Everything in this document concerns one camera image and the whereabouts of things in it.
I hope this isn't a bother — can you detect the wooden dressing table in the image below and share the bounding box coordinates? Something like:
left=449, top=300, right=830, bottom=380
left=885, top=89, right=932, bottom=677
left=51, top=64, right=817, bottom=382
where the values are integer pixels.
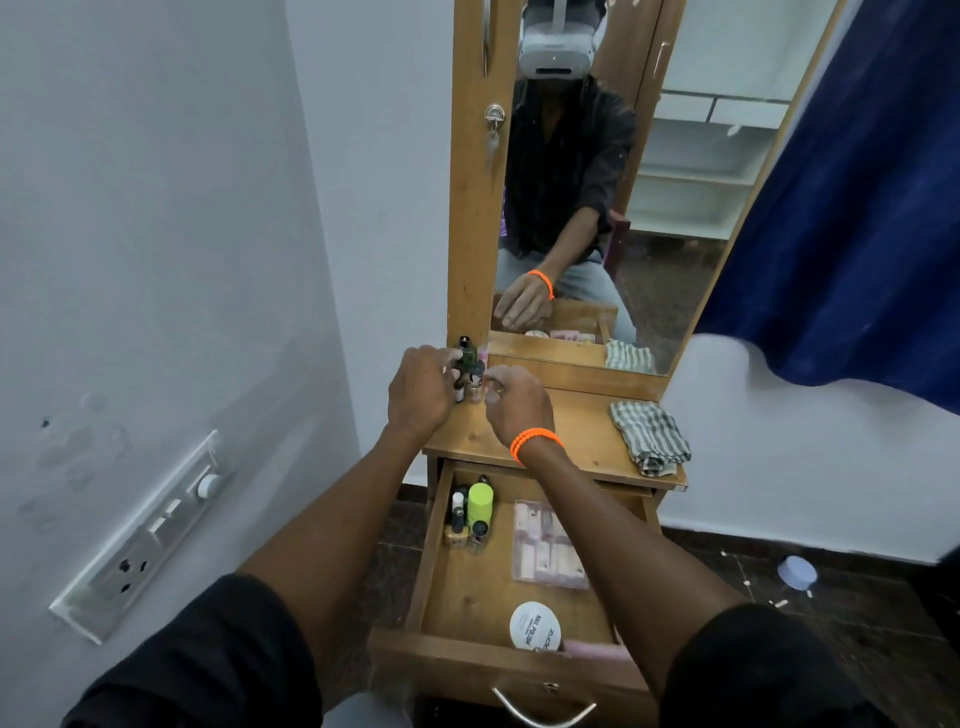
left=421, top=0, right=850, bottom=541

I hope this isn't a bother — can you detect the black left shirt sleeve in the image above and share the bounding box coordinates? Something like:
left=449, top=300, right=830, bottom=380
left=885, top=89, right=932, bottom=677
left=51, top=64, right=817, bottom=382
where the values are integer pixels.
left=60, top=573, right=324, bottom=728

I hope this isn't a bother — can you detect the pale blue round lid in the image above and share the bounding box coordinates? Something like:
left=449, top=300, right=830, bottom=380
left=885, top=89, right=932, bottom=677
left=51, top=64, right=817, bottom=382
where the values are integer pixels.
left=775, top=555, right=819, bottom=594

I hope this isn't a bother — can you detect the pink flat packet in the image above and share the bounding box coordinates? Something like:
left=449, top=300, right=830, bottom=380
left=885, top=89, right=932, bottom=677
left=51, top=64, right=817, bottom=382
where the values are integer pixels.
left=561, top=638, right=636, bottom=666

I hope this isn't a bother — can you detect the round white jar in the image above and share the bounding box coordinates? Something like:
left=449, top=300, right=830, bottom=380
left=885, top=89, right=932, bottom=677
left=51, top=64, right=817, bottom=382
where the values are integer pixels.
left=508, top=601, right=563, bottom=653

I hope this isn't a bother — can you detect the clear plastic nail box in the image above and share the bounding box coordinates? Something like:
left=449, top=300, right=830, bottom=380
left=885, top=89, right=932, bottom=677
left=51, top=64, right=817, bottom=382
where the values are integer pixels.
left=511, top=499, right=591, bottom=592

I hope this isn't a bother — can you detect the black right shirt sleeve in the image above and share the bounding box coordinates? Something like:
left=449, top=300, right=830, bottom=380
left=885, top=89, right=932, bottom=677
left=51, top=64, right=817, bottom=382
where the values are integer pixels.
left=658, top=603, right=895, bottom=728

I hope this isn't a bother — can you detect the open wooden drawer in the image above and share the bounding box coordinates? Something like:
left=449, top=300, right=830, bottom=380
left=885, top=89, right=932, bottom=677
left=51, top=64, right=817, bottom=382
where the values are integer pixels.
left=366, top=459, right=663, bottom=727

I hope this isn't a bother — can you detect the dark blue curtain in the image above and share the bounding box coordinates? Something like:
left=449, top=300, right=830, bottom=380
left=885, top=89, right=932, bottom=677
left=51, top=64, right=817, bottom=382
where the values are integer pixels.
left=693, top=0, right=960, bottom=418

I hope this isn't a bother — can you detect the metal drawer handle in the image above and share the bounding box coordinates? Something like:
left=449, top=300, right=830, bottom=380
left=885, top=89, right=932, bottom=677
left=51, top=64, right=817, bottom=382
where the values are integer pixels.
left=491, top=685, right=598, bottom=728

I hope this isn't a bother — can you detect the white wall switch board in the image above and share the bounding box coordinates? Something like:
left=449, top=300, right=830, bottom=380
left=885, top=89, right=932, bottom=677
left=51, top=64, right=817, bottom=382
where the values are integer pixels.
left=48, top=429, right=234, bottom=647

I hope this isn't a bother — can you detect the lime green capped bottle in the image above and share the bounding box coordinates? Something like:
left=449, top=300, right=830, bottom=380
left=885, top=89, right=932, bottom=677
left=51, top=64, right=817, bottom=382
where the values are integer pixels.
left=466, top=482, right=495, bottom=531

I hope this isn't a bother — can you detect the person's left forearm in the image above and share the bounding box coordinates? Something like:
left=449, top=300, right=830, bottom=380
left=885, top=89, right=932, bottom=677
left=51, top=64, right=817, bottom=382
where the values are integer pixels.
left=238, top=423, right=423, bottom=710

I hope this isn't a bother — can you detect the orange bead bracelet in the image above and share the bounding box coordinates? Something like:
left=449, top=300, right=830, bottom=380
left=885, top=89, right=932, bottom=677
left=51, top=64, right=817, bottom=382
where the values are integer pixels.
left=509, top=427, right=566, bottom=466

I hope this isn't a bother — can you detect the tall mirror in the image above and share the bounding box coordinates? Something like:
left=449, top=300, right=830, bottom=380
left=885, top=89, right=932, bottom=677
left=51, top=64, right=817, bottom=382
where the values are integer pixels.
left=489, top=0, right=839, bottom=377

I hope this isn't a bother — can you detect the green striped cloth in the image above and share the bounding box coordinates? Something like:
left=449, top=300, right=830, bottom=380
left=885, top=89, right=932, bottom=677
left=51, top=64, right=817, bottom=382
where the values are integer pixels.
left=608, top=399, right=693, bottom=479

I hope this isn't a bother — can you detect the person's left hand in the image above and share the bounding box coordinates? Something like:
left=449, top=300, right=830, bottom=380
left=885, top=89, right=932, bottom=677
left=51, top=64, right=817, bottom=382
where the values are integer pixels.
left=386, top=345, right=464, bottom=444

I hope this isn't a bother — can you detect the person's right hand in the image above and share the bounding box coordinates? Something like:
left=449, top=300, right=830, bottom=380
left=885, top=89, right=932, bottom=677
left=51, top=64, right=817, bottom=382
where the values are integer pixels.
left=482, top=365, right=557, bottom=451

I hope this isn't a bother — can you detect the black shirt sleeve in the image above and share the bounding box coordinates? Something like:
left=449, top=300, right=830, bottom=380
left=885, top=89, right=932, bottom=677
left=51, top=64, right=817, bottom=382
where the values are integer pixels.
left=658, top=603, right=895, bottom=728
left=60, top=573, right=324, bottom=728

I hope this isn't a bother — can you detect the person's right forearm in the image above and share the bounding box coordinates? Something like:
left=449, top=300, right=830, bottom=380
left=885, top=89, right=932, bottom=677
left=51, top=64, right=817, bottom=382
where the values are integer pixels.
left=516, top=437, right=749, bottom=700

